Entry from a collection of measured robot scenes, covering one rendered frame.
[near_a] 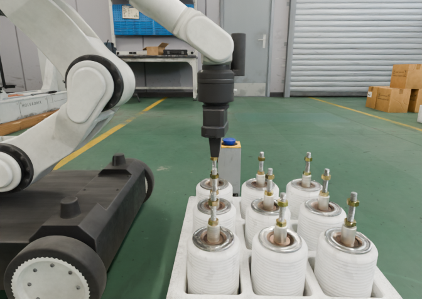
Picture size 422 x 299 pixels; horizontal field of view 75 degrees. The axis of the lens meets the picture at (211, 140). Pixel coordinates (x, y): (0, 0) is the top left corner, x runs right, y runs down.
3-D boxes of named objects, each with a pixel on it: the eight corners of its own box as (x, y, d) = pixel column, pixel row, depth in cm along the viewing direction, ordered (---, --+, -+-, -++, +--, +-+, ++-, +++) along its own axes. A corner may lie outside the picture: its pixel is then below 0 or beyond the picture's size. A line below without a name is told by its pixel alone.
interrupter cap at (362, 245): (322, 249, 46) (323, 245, 46) (324, 226, 53) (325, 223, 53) (373, 261, 43) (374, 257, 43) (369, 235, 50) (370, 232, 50)
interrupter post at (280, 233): (278, 246, 47) (279, 229, 46) (270, 239, 49) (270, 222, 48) (289, 243, 48) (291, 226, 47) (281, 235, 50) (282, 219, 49)
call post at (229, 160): (216, 237, 91) (217, 147, 83) (216, 225, 98) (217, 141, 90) (238, 237, 91) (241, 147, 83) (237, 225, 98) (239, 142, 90)
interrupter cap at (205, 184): (194, 189, 70) (194, 186, 69) (206, 178, 76) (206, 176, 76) (223, 193, 67) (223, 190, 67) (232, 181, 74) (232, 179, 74)
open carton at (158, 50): (150, 56, 515) (149, 44, 509) (169, 56, 506) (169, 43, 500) (142, 56, 487) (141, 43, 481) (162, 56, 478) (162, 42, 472)
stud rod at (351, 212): (348, 230, 48) (354, 191, 46) (352, 233, 47) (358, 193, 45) (343, 231, 48) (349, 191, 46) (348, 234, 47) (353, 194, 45)
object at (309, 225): (296, 290, 60) (302, 217, 56) (291, 261, 70) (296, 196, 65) (341, 296, 59) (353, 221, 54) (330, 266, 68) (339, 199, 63)
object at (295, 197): (277, 249, 74) (282, 188, 69) (287, 232, 82) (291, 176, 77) (314, 262, 69) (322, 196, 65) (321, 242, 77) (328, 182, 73)
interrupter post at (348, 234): (339, 244, 48) (341, 227, 47) (339, 236, 50) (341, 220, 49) (355, 247, 47) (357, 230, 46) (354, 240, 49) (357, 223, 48)
